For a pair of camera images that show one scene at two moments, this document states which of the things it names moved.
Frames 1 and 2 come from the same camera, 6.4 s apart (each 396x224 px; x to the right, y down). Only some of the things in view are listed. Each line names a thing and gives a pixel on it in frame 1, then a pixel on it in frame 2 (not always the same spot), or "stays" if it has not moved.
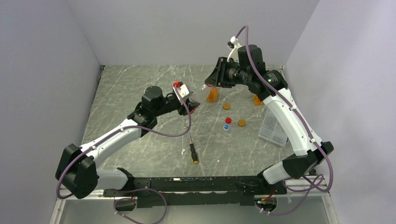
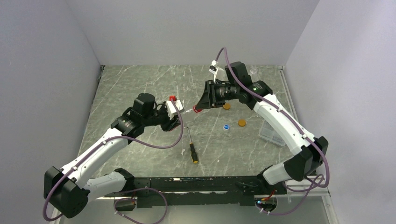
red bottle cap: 228,120 to 197,111
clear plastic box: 272,130 stays
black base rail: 196,191 stays
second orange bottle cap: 241,122 stays
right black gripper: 218,77 to 208,99
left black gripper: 182,109 to 170,123
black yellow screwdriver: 193,151 stays
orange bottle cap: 226,106 stays
